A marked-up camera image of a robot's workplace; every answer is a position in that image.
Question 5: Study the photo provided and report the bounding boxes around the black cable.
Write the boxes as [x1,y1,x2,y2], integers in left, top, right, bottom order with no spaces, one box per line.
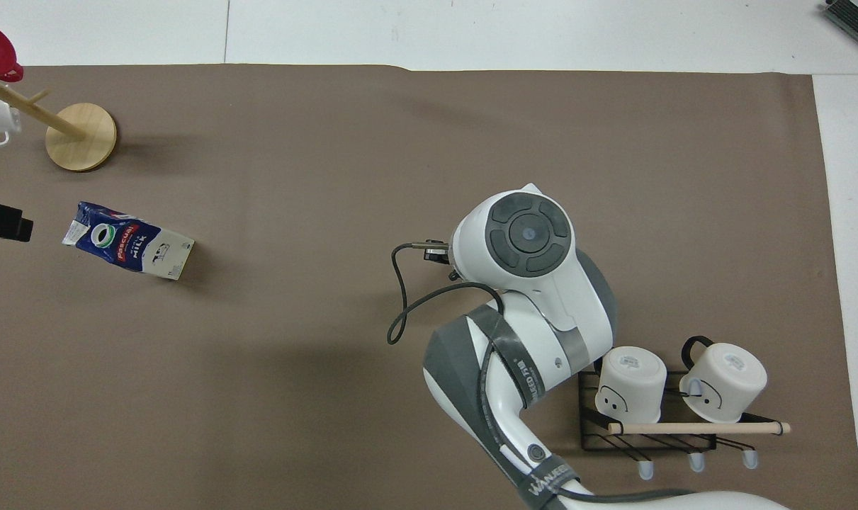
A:
[387,239,506,346]

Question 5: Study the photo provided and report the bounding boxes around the black wire cup rack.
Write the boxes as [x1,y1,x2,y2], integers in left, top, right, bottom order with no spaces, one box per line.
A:
[578,369,793,482]

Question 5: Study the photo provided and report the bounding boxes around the blue and white milk carton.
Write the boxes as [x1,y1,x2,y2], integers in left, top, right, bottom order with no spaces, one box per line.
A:
[62,201,196,282]

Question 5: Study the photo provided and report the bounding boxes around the white face mug black handle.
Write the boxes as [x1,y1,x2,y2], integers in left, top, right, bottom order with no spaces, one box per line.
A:
[678,335,769,425]

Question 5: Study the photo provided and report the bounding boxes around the wooden mug tree stand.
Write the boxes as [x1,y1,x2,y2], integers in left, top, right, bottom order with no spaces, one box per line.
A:
[0,78,118,173]

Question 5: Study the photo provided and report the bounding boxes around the black stand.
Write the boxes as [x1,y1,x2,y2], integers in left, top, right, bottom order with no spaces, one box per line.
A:
[823,0,858,41]

